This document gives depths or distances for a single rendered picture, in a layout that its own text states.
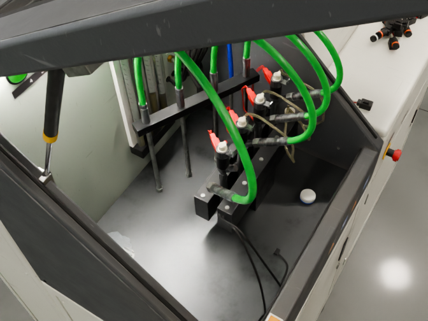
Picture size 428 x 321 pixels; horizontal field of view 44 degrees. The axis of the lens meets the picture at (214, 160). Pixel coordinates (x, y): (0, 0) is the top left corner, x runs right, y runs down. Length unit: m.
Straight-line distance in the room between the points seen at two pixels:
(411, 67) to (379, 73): 0.09
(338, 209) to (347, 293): 0.99
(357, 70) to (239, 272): 0.63
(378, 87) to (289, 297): 0.63
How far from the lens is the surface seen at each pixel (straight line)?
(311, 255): 1.18
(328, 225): 1.22
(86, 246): 0.90
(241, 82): 1.27
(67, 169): 1.18
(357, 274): 2.25
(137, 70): 1.07
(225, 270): 1.28
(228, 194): 0.96
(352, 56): 1.55
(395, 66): 1.55
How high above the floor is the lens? 1.98
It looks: 52 degrees down
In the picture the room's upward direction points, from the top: 3 degrees counter-clockwise
